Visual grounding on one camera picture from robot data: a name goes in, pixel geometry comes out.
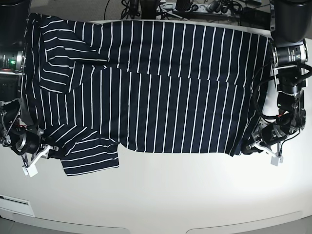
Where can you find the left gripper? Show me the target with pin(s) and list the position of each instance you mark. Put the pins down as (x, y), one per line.
(271, 134)

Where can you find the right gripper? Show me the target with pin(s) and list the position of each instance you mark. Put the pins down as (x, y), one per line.
(27, 142)

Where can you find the navy white striped T-shirt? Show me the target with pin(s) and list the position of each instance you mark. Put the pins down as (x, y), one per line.
(150, 86)

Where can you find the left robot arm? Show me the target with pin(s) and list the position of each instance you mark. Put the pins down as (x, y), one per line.
(290, 20)

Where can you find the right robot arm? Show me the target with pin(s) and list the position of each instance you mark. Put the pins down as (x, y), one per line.
(13, 28)

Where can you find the white power strip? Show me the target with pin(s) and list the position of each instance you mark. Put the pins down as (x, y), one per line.
(196, 8)

